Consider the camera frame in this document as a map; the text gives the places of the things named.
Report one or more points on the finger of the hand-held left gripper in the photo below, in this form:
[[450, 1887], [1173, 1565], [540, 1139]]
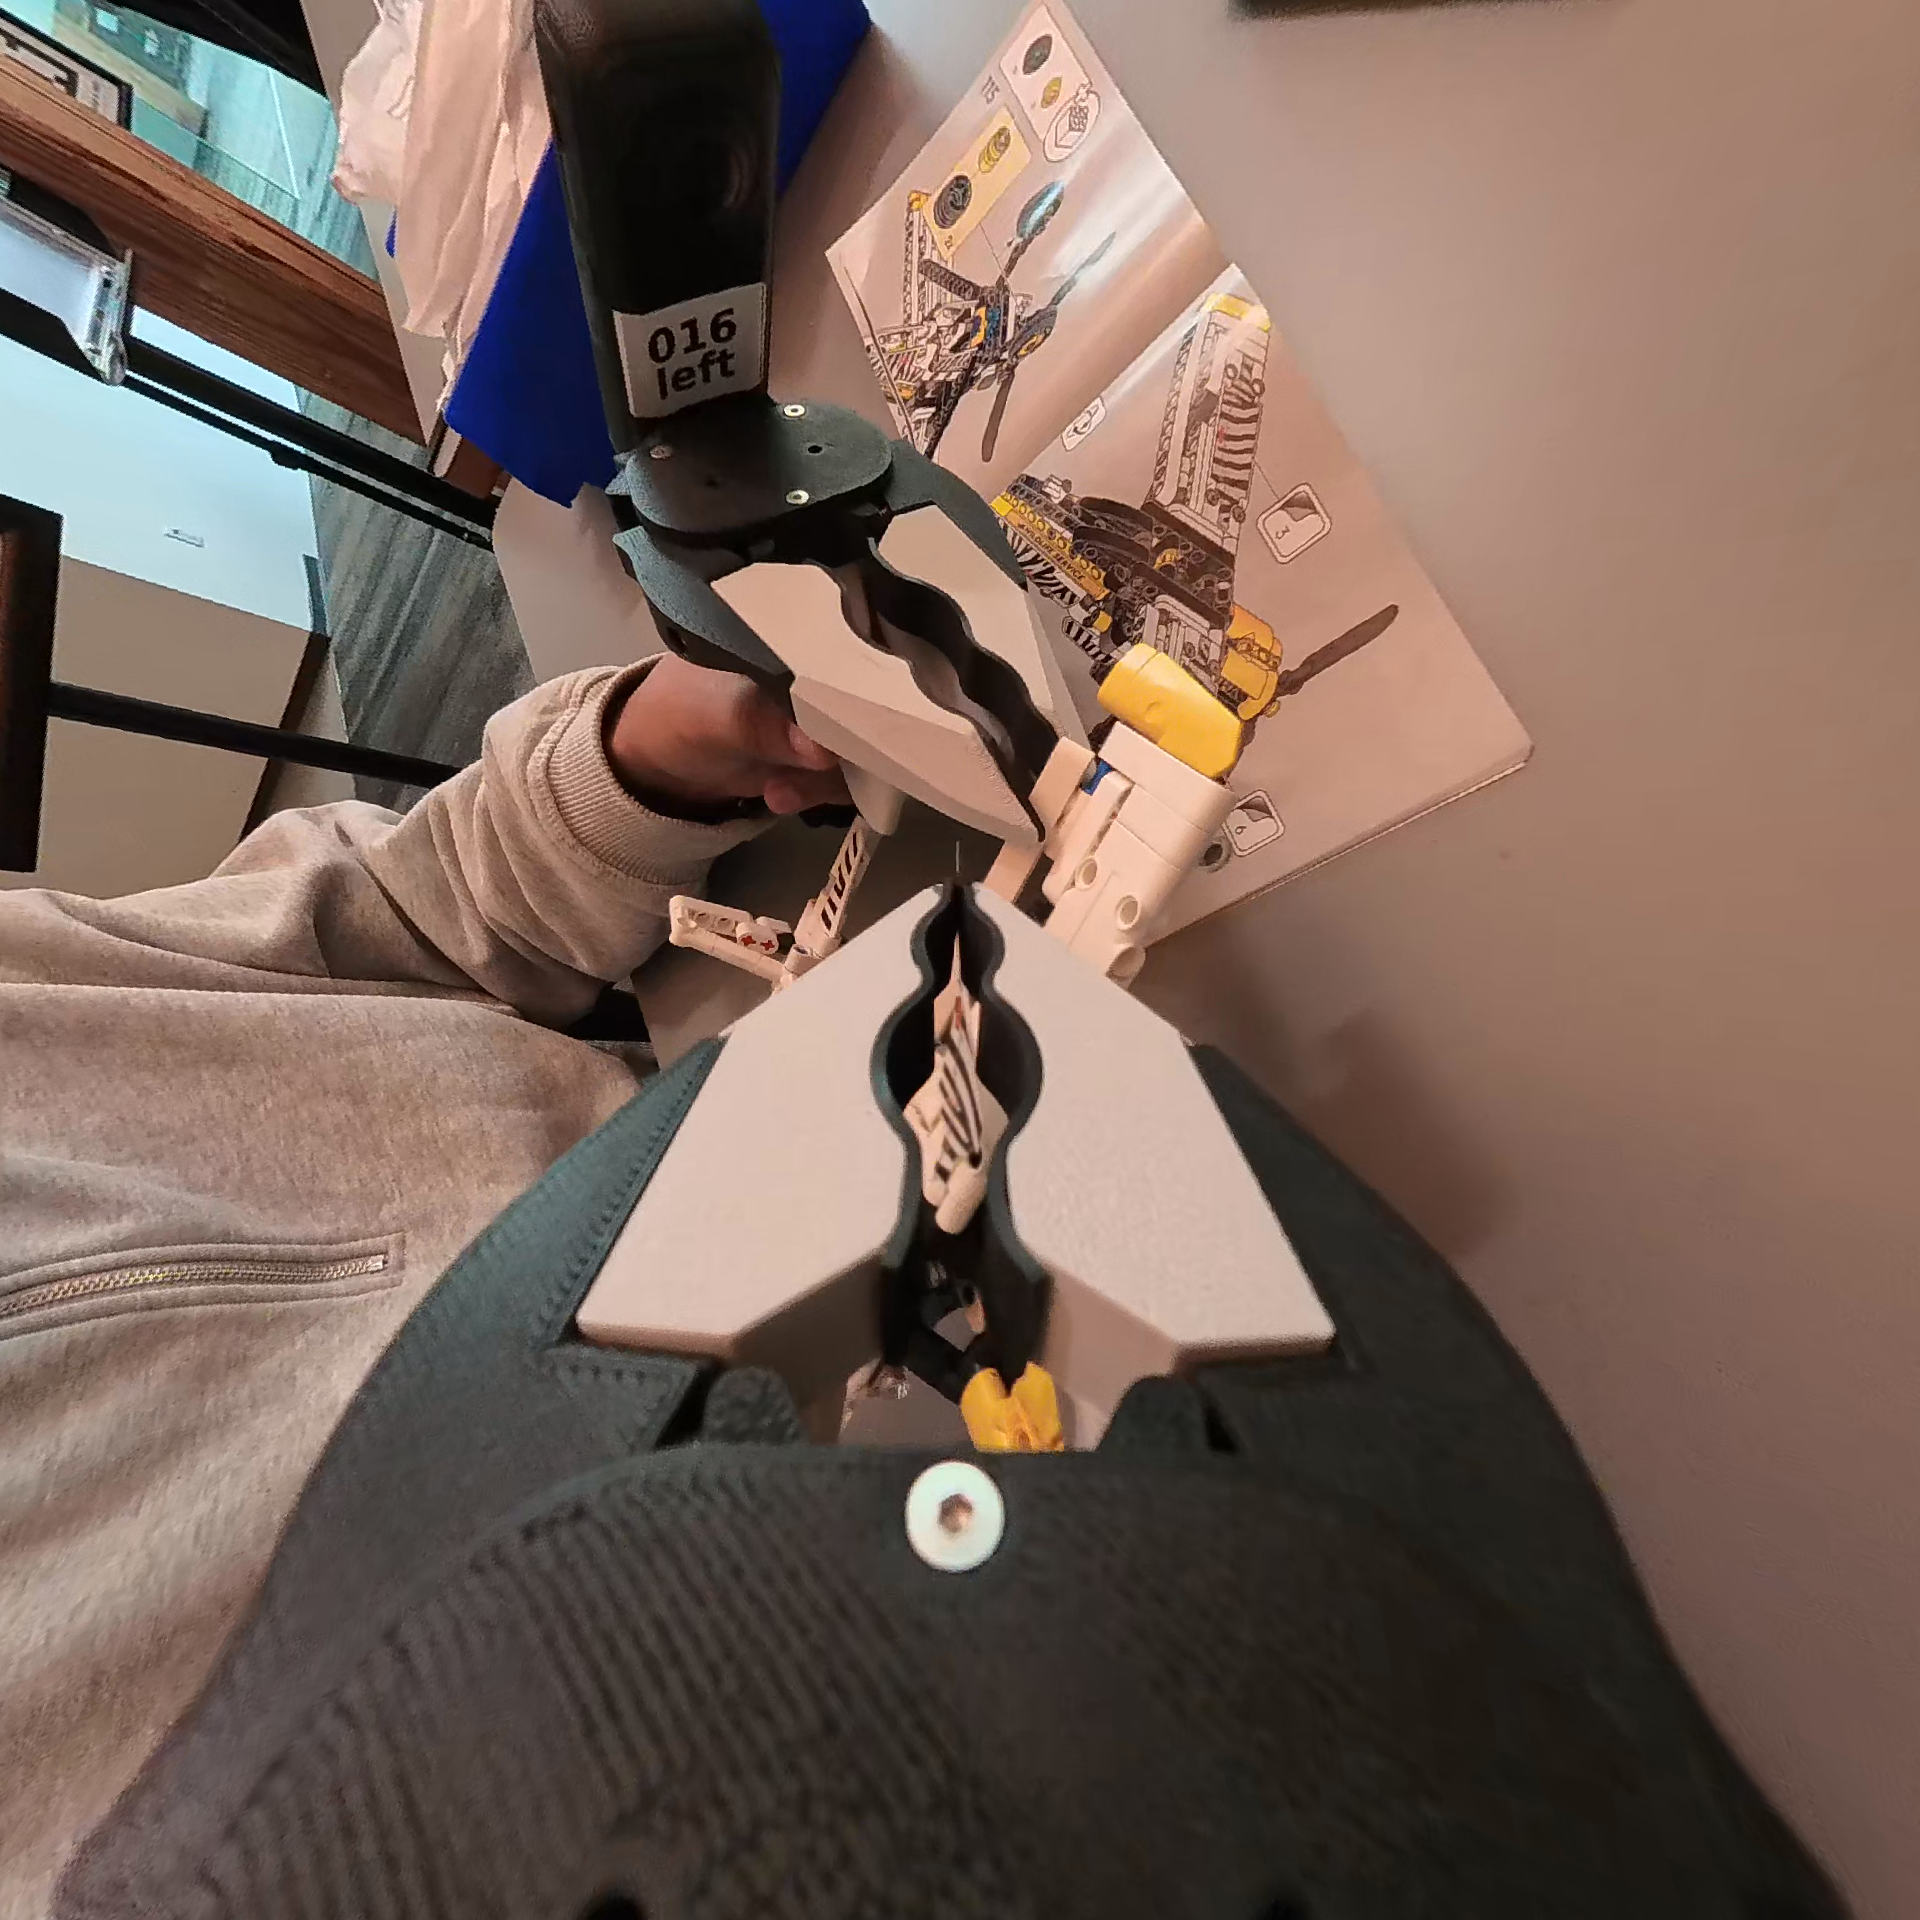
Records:
[[856, 691], [973, 600]]

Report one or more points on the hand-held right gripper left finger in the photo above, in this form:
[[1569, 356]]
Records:
[[749, 1186]]

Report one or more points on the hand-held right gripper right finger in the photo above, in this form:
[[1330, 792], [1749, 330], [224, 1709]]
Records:
[[1170, 1186]]

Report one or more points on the lego airplane model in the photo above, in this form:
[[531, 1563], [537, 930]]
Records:
[[1154, 810]]

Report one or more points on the person's left forearm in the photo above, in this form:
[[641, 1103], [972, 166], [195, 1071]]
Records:
[[511, 839]]

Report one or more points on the person's left hand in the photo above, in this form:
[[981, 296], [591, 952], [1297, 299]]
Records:
[[704, 744]]

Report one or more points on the crumpled white paper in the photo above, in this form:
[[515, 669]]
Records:
[[450, 150]]

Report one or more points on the blue plastic bin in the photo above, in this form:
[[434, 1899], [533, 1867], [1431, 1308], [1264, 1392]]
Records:
[[516, 347]]

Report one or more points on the instruction booklet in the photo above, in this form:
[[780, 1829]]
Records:
[[1348, 676]]

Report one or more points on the black metal frame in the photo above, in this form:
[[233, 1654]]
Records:
[[31, 676]]

